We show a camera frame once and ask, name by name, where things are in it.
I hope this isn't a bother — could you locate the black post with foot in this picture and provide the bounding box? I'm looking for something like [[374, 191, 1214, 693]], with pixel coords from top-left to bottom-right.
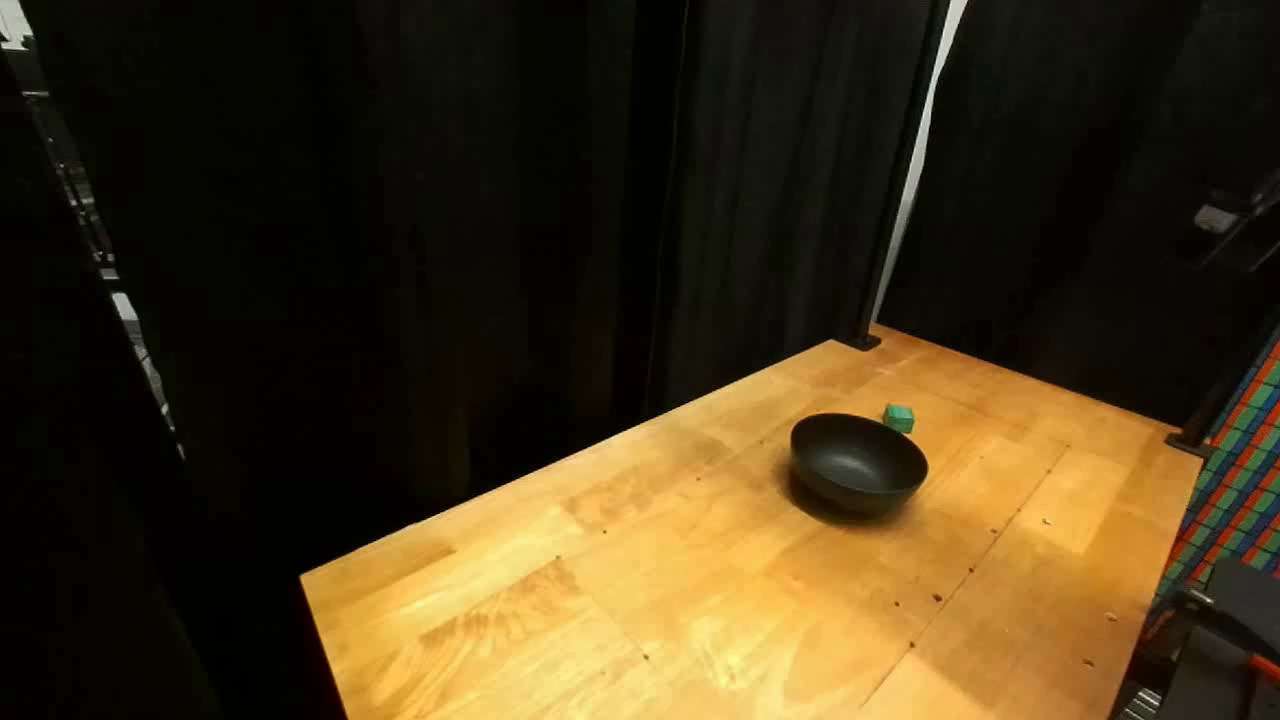
[[1165, 313, 1280, 461], [838, 0, 955, 357]]

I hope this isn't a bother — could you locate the grey machine housing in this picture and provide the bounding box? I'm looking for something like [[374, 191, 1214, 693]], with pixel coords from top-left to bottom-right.
[[1113, 557, 1280, 720]]

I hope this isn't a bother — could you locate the white vertical pole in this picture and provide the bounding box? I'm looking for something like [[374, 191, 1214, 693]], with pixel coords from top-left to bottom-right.
[[873, 0, 971, 332]]

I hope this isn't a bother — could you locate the colourful checkered board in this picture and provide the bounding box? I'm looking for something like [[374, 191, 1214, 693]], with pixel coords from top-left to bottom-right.
[[1155, 323, 1280, 606]]

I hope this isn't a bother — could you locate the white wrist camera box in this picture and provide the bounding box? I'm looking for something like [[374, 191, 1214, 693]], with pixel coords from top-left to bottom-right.
[[1191, 201, 1240, 241]]

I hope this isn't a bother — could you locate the black curtain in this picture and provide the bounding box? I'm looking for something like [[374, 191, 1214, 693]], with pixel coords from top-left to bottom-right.
[[0, 0, 955, 720], [886, 0, 1280, 431]]

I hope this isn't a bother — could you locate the black bowl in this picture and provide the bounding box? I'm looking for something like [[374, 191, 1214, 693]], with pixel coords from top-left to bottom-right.
[[788, 407, 931, 521]]

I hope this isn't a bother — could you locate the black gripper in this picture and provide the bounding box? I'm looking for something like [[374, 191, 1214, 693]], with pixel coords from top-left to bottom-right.
[[1205, 170, 1280, 280]]

